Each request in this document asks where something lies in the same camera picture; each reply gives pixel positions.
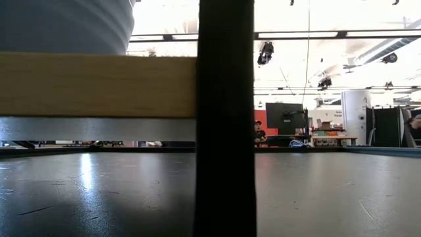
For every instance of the large blue-grey bowl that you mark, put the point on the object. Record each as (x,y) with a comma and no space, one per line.
(65,26)

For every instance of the wooden shelf with black legs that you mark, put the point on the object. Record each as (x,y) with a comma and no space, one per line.
(98,85)

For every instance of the red partition panel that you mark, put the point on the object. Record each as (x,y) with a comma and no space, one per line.
(260,115)

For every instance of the person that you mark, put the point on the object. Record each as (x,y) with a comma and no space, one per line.
(260,134)
(415,128)

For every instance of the black background monitor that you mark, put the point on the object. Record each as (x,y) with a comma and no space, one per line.
(284,115)

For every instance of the dark desk under monitor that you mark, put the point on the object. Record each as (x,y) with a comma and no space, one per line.
(283,140)

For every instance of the hanging black ceiling device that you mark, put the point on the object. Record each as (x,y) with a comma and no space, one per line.
(265,52)
(324,83)

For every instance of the cardboard box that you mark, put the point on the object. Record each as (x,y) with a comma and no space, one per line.
(325,125)

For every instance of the wooden desk with bins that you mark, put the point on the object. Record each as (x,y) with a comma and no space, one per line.
(333,140)

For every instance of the black table mat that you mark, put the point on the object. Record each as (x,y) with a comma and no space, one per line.
(98,197)

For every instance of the white column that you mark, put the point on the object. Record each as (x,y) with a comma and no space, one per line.
(355,115)

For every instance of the black partition screen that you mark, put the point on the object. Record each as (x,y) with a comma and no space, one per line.
(386,126)

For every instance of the round black ceiling device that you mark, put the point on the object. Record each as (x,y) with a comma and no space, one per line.
(390,58)

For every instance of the black aluminium table frame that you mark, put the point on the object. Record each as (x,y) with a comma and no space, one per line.
(378,151)

